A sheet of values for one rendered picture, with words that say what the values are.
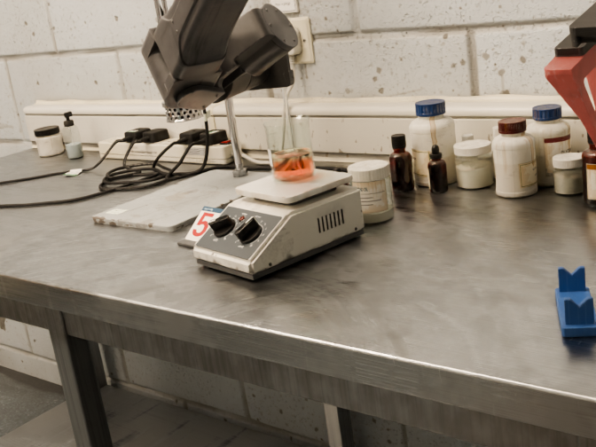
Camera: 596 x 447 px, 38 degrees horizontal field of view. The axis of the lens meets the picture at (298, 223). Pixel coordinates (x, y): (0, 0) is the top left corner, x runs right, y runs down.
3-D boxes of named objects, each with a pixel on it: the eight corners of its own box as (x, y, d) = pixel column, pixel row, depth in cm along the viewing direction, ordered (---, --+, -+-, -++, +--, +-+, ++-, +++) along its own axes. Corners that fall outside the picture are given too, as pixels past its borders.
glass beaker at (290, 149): (301, 189, 115) (293, 125, 113) (262, 187, 119) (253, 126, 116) (329, 174, 121) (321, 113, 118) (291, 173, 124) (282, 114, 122)
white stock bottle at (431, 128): (456, 173, 144) (449, 94, 141) (462, 184, 138) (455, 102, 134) (412, 178, 145) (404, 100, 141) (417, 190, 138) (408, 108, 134)
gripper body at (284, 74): (215, 38, 111) (186, 47, 104) (289, 30, 107) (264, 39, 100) (223, 90, 113) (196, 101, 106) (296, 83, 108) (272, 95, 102)
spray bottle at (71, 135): (74, 155, 207) (65, 111, 204) (87, 154, 205) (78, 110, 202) (64, 159, 203) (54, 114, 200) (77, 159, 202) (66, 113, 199)
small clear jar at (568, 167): (548, 195, 126) (546, 160, 124) (561, 186, 129) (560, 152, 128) (580, 197, 123) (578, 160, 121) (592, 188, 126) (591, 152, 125)
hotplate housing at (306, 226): (254, 284, 108) (243, 223, 106) (193, 265, 118) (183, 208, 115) (379, 231, 121) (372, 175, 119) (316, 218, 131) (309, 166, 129)
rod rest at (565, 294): (599, 336, 82) (599, 301, 81) (562, 338, 83) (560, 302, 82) (589, 294, 91) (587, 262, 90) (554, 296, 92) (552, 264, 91)
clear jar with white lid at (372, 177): (355, 214, 130) (348, 161, 128) (396, 210, 129) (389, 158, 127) (351, 227, 124) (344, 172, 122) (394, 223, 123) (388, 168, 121)
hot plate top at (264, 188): (288, 205, 111) (287, 198, 110) (232, 194, 120) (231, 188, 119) (356, 180, 118) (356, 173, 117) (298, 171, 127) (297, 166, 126)
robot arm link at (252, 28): (139, 40, 95) (170, 107, 93) (212, -27, 89) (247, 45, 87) (207, 52, 105) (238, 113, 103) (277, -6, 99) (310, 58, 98)
